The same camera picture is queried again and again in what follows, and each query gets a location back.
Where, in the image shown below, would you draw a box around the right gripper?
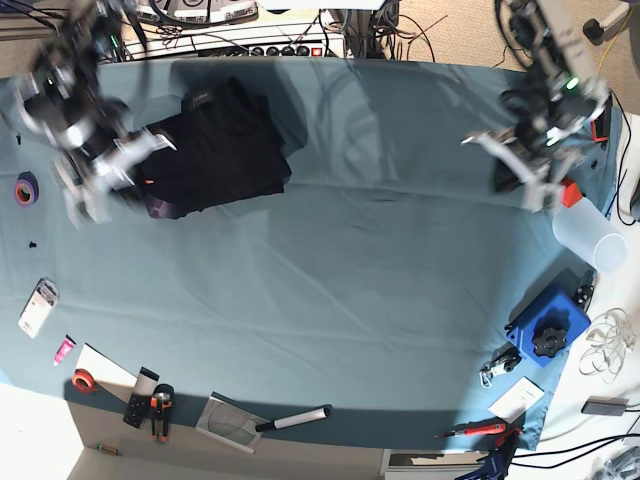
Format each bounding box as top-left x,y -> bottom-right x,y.
52,129 -> 175,225

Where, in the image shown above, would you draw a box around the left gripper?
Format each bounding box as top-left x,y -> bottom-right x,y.
461,122 -> 583,211

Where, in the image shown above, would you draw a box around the black t-shirt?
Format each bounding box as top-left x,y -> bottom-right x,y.
133,77 -> 291,220

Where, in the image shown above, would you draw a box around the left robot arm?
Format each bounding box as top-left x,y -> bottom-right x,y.
464,1 -> 609,212

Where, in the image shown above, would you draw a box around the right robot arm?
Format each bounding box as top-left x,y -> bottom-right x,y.
15,1 -> 174,225

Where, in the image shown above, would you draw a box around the red cube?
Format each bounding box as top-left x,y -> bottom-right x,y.
561,178 -> 583,208

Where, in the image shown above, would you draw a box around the translucent plastic cup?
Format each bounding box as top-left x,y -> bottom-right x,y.
552,197 -> 628,273

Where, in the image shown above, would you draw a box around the orange black clamp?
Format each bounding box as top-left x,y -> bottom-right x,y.
591,107 -> 611,143

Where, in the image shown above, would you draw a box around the purple tape roll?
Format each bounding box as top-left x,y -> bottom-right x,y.
14,171 -> 39,208

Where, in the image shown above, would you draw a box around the blue block with knob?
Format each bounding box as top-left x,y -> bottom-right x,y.
505,285 -> 591,368

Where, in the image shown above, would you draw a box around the power strip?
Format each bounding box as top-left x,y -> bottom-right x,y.
197,37 -> 347,58

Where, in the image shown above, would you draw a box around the pink white blister pack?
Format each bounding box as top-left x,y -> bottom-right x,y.
18,278 -> 60,339

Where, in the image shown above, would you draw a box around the metal pulley carabiner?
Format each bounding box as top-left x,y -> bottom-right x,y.
479,344 -> 522,389

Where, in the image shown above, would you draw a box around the pink small tube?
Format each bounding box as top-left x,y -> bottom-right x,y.
53,335 -> 76,366

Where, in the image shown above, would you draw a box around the white card box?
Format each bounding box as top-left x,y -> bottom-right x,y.
488,377 -> 544,423

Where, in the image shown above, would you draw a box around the orange tape roll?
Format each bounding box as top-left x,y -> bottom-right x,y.
71,369 -> 97,394

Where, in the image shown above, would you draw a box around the grey adapter box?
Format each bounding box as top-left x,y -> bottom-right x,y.
581,398 -> 627,417

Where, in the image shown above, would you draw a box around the orange black pliers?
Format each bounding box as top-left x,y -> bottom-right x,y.
150,384 -> 175,443

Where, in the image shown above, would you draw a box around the orange screwdriver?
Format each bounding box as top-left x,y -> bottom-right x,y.
435,422 -> 507,438

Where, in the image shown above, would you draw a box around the black white remote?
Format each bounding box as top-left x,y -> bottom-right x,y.
123,367 -> 159,429

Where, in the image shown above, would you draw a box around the grey patterned booklet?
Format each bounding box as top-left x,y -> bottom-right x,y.
195,395 -> 266,454

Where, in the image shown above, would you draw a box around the white black marker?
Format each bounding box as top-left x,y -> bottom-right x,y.
255,405 -> 333,433

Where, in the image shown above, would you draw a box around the white cable bundle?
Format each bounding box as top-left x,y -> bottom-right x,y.
578,307 -> 636,385

